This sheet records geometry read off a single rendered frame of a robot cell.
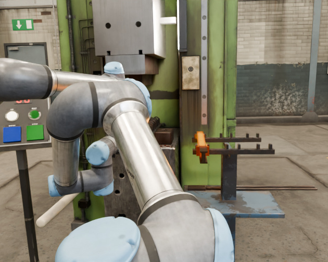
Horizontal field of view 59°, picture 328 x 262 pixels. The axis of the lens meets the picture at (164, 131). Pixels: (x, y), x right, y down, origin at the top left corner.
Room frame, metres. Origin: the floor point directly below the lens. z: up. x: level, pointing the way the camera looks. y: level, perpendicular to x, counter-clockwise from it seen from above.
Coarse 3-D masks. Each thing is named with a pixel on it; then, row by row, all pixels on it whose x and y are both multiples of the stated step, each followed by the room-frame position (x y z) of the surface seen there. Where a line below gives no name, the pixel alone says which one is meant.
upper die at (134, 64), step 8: (112, 56) 1.48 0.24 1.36; (120, 56) 1.48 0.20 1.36; (128, 56) 1.47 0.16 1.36; (136, 56) 1.46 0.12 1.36; (144, 56) 1.46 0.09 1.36; (128, 64) 1.47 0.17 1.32; (136, 64) 1.46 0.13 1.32; (144, 64) 1.46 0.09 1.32; (152, 64) 1.66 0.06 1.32; (128, 72) 1.47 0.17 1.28; (136, 72) 1.46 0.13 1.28; (144, 72) 1.46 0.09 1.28; (152, 72) 1.65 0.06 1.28
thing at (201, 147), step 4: (200, 132) 1.36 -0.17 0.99; (200, 136) 1.26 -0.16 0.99; (200, 140) 1.18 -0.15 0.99; (204, 140) 1.18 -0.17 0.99; (200, 144) 1.12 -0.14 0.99; (204, 144) 1.11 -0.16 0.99; (196, 148) 1.05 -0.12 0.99; (200, 148) 1.01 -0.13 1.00; (204, 148) 1.01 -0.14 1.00; (208, 148) 1.04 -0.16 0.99; (196, 152) 1.05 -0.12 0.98; (200, 152) 0.97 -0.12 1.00; (204, 152) 0.97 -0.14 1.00; (208, 152) 1.04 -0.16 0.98; (200, 156) 1.03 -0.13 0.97; (204, 156) 0.97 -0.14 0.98; (200, 160) 0.99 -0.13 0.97; (204, 160) 0.97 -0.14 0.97
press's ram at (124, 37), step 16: (96, 0) 1.49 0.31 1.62; (112, 0) 1.48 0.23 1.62; (128, 0) 1.47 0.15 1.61; (144, 0) 1.46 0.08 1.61; (160, 0) 1.69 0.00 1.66; (96, 16) 1.49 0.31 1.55; (112, 16) 1.48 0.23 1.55; (128, 16) 1.47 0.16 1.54; (144, 16) 1.46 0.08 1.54; (160, 16) 1.67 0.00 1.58; (96, 32) 1.49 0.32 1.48; (112, 32) 1.48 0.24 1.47; (128, 32) 1.47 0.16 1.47; (144, 32) 1.46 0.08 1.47; (160, 32) 1.66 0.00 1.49; (96, 48) 1.49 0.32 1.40; (112, 48) 1.48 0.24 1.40; (128, 48) 1.47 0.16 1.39; (144, 48) 1.46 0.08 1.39; (160, 48) 1.64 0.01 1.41
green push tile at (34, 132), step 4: (28, 128) 1.37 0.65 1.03; (32, 128) 1.38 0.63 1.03; (36, 128) 1.38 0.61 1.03; (40, 128) 1.39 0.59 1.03; (28, 132) 1.36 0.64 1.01; (32, 132) 1.37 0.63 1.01; (36, 132) 1.37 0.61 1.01; (40, 132) 1.38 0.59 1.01; (28, 136) 1.35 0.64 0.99; (32, 136) 1.36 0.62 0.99; (36, 136) 1.36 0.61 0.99; (40, 136) 1.37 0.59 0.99; (28, 140) 1.35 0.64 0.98; (32, 140) 1.35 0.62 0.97
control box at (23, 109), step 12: (0, 108) 1.40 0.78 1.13; (12, 108) 1.41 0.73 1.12; (24, 108) 1.43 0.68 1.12; (36, 108) 1.44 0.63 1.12; (48, 108) 1.46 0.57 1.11; (0, 120) 1.37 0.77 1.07; (12, 120) 1.38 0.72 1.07; (24, 120) 1.40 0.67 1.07; (36, 120) 1.41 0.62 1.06; (0, 132) 1.34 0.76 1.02; (24, 132) 1.37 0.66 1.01; (0, 144) 1.31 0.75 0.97; (12, 144) 1.32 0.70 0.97; (24, 144) 1.34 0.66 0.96; (36, 144) 1.36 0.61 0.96; (48, 144) 1.39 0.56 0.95
